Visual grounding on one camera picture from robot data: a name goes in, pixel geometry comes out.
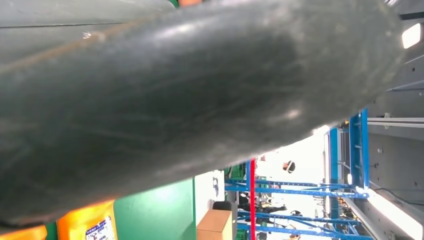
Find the brown cardboard box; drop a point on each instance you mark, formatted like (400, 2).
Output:
(213, 225)

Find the red pole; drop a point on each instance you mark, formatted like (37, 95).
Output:
(252, 198)

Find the long blue metal rack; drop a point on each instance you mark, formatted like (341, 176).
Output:
(359, 149)

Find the rectangular ceiling light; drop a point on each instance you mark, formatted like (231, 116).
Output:
(411, 35)

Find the green work table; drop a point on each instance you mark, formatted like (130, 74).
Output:
(155, 208)

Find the long ceiling light strip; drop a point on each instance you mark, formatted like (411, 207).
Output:
(394, 213)

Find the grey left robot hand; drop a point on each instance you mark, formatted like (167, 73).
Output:
(165, 116)

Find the green plastic crate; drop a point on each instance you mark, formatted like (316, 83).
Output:
(238, 172)

